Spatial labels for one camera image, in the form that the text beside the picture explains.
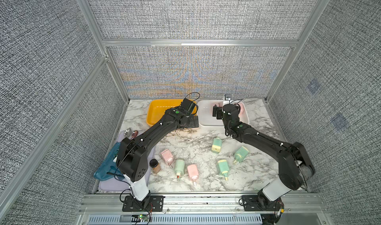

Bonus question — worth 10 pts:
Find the pink pencil sharpener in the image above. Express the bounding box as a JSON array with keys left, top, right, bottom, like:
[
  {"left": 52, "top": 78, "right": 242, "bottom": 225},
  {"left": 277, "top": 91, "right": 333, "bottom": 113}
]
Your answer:
[{"left": 238, "top": 102, "right": 246, "bottom": 117}]

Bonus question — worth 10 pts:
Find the yellow plastic storage box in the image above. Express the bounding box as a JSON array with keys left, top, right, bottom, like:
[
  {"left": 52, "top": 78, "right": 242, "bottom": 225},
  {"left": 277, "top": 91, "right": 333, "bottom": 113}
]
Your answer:
[{"left": 146, "top": 99, "right": 183, "bottom": 127}]

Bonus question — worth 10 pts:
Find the green sharpener lower left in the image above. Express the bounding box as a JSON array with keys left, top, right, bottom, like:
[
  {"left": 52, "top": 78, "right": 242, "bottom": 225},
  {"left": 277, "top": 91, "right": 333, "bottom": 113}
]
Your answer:
[{"left": 174, "top": 159, "right": 185, "bottom": 180}]

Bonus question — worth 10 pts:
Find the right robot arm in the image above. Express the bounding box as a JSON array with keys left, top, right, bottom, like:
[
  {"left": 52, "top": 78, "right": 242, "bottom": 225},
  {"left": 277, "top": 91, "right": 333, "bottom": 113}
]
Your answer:
[{"left": 212, "top": 104, "right": 316, "bottom": 209}]

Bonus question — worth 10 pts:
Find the green sharpener right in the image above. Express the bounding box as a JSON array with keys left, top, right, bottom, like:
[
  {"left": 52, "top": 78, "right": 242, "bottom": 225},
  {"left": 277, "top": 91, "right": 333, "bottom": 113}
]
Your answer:
[{"left": 233, "top": 146, "right": 250, "bottom": 164}]

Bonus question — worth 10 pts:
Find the green sharpener lower centre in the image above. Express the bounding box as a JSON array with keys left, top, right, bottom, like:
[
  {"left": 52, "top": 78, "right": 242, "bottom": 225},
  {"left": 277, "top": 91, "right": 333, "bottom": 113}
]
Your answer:
[{"left": 217, "top": 159, "right": 230, "bottom": 181}]

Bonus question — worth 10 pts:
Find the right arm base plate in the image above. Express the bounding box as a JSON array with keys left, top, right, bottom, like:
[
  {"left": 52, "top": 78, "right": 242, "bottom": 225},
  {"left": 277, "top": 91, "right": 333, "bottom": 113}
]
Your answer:
[{"left": 240, "top": 195, "right": 284, "bottom": 212}]

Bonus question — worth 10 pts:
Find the silver metal spoon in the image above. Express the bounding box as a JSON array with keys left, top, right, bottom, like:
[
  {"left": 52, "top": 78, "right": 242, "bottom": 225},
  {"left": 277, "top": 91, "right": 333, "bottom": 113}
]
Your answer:
[{"left": 124, "top": 128, "right": 134, "bottom": 138}]

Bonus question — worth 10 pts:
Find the teal cloth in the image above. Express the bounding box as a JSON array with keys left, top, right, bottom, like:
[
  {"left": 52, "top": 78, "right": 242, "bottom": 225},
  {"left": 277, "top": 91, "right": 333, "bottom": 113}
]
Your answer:
[{"left": 93, "top": 142, "right": 122, "bottom": 181}]

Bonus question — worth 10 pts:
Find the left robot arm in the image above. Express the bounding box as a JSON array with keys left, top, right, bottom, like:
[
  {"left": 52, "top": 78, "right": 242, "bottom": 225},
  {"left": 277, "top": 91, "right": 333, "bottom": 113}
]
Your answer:
[{"left": 116, "top": 102, "right": 198, "bottom": 202}]

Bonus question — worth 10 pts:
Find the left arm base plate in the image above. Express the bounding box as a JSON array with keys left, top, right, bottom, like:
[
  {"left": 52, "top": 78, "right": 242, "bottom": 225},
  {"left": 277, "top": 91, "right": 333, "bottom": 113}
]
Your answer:
[{"left": 122, "top": 195, "right": 165, "bottom": 212}]

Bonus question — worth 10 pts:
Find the green sharpener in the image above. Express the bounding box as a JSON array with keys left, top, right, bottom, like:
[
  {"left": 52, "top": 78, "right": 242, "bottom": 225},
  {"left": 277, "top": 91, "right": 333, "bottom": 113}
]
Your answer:
[
  {"left": 211, "top": 138, "right": 222, "bottom": 154},
  {"left": 217, "top": 159, "right": 230, "bottom": 181},
  {"left": 233, "top": 146, "right": 250, "bottom": 164},
  {"left": 174, "top": 159, "right": 185, "bottom": 180}
]

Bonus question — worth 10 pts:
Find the lilac plastic tray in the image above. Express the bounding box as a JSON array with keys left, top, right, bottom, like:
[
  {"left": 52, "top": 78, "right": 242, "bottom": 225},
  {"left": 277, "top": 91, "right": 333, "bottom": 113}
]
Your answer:
[{"left": 99, "top": 132, "right": 155, "bottom": 193}]

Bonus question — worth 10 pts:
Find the white plastic storage box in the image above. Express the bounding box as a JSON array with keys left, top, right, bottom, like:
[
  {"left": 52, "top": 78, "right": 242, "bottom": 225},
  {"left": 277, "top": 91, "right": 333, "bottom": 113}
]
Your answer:
[{"left": 197, "top": 100, "right": 250, "bottom": 128}]

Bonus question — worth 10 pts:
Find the small brown jar black lid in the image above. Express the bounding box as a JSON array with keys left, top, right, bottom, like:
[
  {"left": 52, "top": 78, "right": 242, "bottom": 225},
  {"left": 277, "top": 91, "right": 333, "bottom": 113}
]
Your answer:
[{"left": 149, "top": 159, "right": 161, "bottom": 174}]

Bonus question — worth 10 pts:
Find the aluminium front rail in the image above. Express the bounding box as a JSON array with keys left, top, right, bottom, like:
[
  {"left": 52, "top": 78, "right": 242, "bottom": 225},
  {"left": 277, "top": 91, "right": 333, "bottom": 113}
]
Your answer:
[{"left": 75, "top": 192, "right": 334, "bottom": 225}]

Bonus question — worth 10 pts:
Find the green sharpener upper centre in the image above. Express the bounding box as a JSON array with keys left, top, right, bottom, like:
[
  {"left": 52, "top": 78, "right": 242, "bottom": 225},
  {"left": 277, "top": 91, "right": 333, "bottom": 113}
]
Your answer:
[{"left": 211, "top": 138, "right": 222, "bottom": 154}]

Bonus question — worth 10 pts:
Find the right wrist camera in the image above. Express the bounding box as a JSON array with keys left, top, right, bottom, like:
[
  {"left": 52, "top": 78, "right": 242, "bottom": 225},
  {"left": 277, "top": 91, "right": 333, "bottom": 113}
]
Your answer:
[{"left": 223, "top": 94, "right": 233, "bottom": 105}]

